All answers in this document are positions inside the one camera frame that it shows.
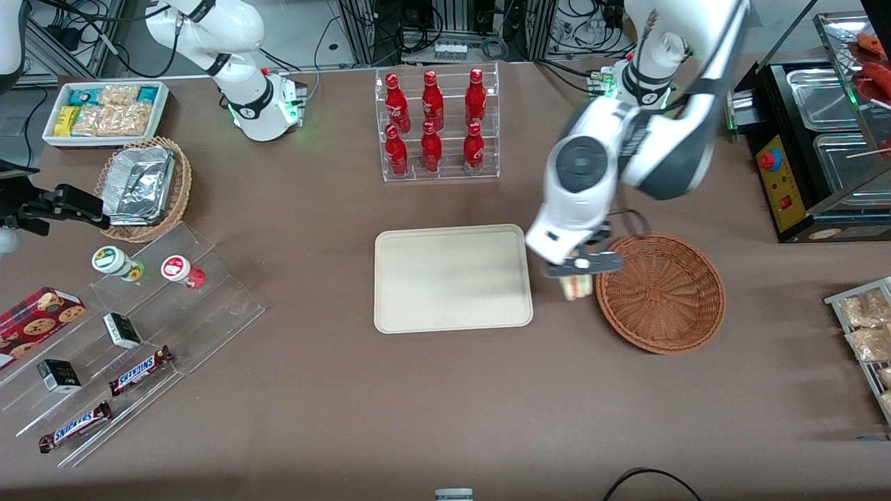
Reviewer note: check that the triangular sandwich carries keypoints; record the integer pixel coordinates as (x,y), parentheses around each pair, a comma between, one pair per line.
(576,289)

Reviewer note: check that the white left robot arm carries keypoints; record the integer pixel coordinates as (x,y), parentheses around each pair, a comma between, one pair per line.
(665,156)

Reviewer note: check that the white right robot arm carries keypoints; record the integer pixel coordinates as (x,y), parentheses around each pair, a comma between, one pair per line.
(243,42)

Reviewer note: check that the light wicker basket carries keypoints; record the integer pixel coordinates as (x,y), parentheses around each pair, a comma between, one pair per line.
(182,188)

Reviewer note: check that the brown wicker basket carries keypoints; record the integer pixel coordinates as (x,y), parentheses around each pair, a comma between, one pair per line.
(661,299)

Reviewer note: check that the cream plastic tray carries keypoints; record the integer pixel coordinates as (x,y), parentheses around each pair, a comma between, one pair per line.
(418,306)

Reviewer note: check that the aluminium foil containers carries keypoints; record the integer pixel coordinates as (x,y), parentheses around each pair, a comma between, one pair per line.
(136,184)

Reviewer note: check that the green lid cup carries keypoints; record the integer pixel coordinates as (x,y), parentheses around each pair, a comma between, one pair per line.
(111,259)

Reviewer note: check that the white plastic bin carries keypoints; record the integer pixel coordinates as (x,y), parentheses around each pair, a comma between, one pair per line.
(104,141)

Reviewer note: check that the yellow snack pack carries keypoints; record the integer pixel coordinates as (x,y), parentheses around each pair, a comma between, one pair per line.
(66,122)

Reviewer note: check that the large clear bag of snacks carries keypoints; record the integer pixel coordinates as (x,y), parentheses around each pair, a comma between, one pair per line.
(115,120)

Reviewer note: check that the teal snack pack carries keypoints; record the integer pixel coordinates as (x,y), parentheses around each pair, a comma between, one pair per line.
(147,94)
(81,96)

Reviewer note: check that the red tartan cookie box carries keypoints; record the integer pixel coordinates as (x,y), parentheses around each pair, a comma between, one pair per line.
(35,323)

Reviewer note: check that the small clear bag of snacks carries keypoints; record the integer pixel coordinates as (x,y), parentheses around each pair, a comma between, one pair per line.
(118,96)

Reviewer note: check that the red lid cup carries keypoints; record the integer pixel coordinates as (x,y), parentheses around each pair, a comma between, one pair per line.
(176,268)

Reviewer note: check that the red cola bottle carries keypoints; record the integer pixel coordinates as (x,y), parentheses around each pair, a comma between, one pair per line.
(431,149)
(397,104)
(475,101)
(397,154)
(474,149)
(432,104)

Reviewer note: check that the small black box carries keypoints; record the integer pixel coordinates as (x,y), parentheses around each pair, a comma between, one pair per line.
(59,376)
(122,330)

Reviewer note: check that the clear acrylic bottle rack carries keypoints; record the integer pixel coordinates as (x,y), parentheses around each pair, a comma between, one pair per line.
(414,175)

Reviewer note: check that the snickers bar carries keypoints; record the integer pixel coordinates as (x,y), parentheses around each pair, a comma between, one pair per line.
(75,426)
(139,371)

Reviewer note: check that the clear acrylic stepped stand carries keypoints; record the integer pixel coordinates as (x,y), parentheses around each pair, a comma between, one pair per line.
(223,306)

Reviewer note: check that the white power strip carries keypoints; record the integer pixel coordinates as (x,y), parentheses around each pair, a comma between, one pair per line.
(450,51)

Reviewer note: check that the black food warmer machine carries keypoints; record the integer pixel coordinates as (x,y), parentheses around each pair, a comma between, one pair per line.
(783,209)

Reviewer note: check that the metal equipment rack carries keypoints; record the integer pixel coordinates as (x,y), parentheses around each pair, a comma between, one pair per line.
(452,14)

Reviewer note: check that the grey box at table edge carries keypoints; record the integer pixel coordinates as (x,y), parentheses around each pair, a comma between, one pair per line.
(454,495)

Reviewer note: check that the steel warmer pan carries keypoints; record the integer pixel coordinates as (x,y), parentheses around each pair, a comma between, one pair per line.
(846,163)
(821,97)

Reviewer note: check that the bagged pastry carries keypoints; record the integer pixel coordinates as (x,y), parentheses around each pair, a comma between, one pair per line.
(885,377)
(887,403)
(866,309)
(873,344)

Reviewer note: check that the red sausage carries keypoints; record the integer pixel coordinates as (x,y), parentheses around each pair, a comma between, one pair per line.
(878,78)
(873,43)

